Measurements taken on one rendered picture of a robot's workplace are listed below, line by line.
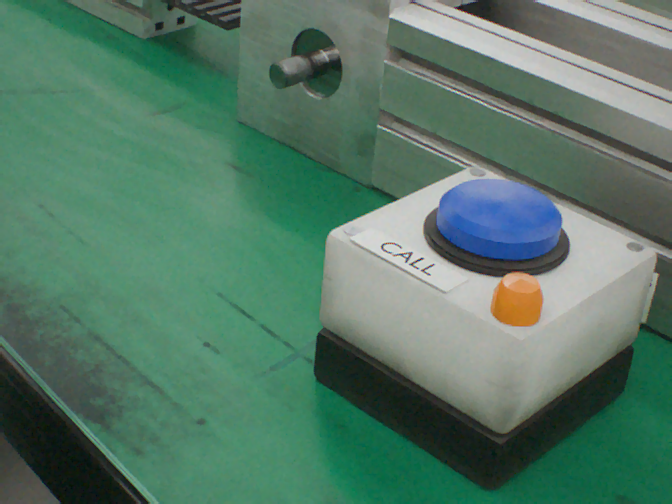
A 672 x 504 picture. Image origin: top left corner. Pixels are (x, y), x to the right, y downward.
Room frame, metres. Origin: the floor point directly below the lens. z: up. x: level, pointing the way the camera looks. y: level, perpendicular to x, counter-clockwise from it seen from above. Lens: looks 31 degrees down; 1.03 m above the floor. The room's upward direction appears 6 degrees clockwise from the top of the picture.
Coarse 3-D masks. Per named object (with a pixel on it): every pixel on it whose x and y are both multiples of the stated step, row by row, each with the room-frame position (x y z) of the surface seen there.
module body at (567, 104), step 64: (512, 0) 0.53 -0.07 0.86; (576, 0) 0.52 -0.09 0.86; (384, 64) 0.48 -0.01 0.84; (448, 64) 0.46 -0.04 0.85; (512, 64) 0.44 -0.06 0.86; (576, 64) 0.44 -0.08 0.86; (640, 64) 0.48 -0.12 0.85; (384, 128) 0.48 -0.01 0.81; (448, 128) 0.46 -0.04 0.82; (512, 128) 0.44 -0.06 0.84; (576, 128) 0.43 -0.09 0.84; (640, 128) 0.40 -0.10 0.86; (384, 192) 0.48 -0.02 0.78; (576, 192) 0.41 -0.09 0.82; (640, 192) 0.40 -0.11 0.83
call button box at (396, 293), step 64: (384, 256) 0.32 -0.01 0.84; (448, 256) 0.32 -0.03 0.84; (576, 256) 0.34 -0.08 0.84; (640, 256) 0.34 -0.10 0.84; (320, 320) 0.34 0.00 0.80; (384, 320) 0.32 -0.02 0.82; (448, 320) 0.30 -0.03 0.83; (576, 320) 0.31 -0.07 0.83; (640, 320) 0.34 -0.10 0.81; (384, 384) 0.32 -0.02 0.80; (448, 384) 0.30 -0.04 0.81; (512, 384) 0.29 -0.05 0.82; (576, 384) 0.32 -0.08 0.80; (448, 448) 0.30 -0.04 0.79; (512, 448) 0.29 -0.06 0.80
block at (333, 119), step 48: (288, 0) 0.52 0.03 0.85; (336, 0) 0.50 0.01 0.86; (384, 0) 0.48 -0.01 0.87; (480, 0) 0.55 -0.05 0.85; (240, 48) 0.54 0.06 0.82; (288, 48) 0.52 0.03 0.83; (336, 48) 0.50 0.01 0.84; (384, 48) 0.48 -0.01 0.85; (240, 96) 0.54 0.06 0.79; (288, 96) 0.52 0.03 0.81; (336, 96) 0.50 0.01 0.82; (288, 144) 0.51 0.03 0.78; (336, 144) 0.49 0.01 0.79
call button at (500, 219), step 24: (456, 192) 0.35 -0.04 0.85; (480, 192) 0.35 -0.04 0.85; (504, 192) 0.35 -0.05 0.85; (528, 192) 0.35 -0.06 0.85; (456, 216) 0.33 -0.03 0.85; (480, 216) 0.33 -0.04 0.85; (504, 216) 0.33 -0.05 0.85; (528, 216) 0.33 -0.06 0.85; (552, 216) 0.34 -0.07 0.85; (456, 240) 0.33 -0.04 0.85; (480, 240) 0.32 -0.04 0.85; (504, 240) 0.32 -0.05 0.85; (528, 240) 0.32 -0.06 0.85; (552, 240) 0.33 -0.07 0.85
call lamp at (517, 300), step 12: (504, 276) 0.30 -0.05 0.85; (516, 276) 0.30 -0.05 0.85; (528, 276) 0.30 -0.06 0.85; (504, 288) 0.30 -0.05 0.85; (516, 288) 0.29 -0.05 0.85; (528, 288) 0.30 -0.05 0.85; (540, 288) 0.30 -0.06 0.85; (492, 300) 0.30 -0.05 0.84; (504, 300) 0.29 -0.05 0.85; (516, 300) 0.29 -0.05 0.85; (528, 300) 0.29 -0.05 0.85; (540, 300) 0.30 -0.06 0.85; (492, 312) 0.30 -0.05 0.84; (504, 312) 0.29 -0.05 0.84; (516, 312) 0.29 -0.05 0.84; (528, 312) 0.29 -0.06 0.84; (540, 312) 0.30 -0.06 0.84; (516, 324) 0.29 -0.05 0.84; (528, 324) 0.29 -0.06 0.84
